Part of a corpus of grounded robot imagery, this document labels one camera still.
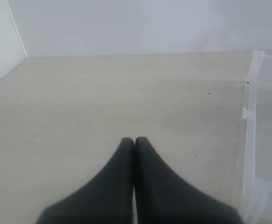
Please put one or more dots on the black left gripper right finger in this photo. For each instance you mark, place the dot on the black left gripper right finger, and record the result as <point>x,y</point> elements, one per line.
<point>163,197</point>

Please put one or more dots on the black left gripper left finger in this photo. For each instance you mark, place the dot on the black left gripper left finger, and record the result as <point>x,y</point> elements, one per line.
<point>105,199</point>

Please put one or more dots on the clear plastic container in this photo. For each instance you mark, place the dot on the clear plastic container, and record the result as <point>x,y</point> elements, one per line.
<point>256,199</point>

